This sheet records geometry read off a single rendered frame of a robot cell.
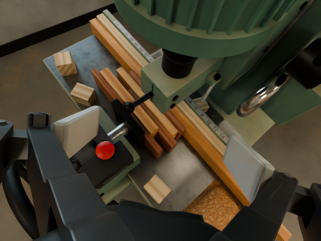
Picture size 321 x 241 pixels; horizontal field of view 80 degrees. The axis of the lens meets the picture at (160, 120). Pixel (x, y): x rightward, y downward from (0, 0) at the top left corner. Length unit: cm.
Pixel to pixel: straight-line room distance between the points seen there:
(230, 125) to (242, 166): 47
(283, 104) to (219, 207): 24
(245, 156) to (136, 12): 14
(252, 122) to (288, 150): 110
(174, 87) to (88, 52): 33
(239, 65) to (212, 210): 27
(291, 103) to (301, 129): 145
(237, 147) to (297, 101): 27
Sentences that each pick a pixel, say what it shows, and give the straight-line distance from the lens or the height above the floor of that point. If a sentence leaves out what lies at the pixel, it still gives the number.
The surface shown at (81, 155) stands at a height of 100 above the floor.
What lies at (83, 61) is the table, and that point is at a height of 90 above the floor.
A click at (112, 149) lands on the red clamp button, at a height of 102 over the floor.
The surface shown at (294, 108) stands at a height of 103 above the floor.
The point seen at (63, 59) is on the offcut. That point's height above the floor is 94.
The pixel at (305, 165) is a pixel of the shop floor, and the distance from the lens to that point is 180.
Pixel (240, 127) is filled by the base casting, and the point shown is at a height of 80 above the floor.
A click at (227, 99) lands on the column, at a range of 59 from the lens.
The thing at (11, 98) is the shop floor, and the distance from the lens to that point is 177.
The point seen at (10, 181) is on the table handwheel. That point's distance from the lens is 46.
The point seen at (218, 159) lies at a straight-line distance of 43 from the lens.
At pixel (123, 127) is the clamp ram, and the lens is 40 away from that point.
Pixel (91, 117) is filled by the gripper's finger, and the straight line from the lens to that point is 18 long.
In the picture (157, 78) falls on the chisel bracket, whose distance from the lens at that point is 32.
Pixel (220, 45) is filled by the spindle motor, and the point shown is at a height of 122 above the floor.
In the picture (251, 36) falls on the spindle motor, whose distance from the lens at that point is 18.
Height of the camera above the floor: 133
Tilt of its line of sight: 68 degrees down
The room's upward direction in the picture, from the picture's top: 14 degrees clockwise
